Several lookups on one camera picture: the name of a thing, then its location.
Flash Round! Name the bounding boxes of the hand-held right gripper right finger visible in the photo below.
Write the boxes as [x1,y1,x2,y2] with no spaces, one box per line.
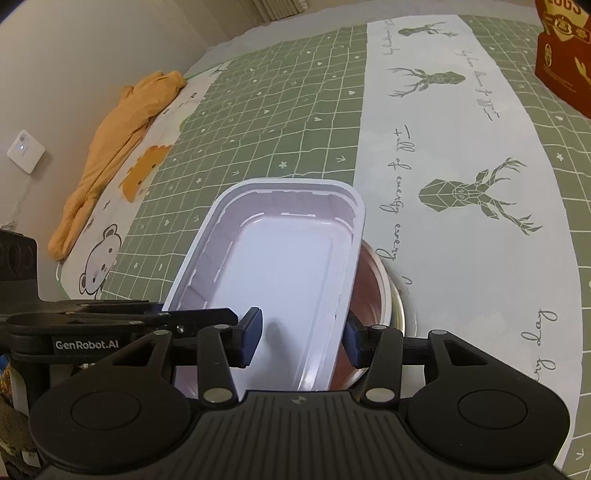
[342,310,502,406]

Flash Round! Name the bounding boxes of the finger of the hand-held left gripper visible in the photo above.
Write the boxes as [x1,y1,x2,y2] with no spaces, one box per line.
[156,307,242,345]
[55,299,163,322]

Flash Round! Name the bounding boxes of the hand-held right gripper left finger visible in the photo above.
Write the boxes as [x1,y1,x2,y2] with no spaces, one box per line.
[111,307,264,407]

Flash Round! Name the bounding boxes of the stainless steel bowl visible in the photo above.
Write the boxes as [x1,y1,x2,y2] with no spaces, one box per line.
[332,237,419,391]

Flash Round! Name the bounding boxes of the rectangular red and white tray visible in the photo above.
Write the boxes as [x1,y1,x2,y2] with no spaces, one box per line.
[163,180,368,393]

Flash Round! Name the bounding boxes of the patterned cloth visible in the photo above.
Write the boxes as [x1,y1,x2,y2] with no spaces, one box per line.
[0,360,47,467]

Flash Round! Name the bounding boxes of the orange cloth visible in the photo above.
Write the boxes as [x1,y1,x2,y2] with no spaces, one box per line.
[48,70,188,260]

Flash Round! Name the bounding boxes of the green checked bed sheet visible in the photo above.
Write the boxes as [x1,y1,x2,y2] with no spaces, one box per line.
[55,14,591,480]

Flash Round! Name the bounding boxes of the white curtain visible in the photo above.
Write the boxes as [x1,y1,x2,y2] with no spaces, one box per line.
[252,0,308,24]

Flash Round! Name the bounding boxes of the red snack bag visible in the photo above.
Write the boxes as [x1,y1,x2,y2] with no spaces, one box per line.
[534,0,591,121]

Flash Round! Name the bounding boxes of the white wall device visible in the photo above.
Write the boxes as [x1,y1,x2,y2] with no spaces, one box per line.
[7,130,46,175]

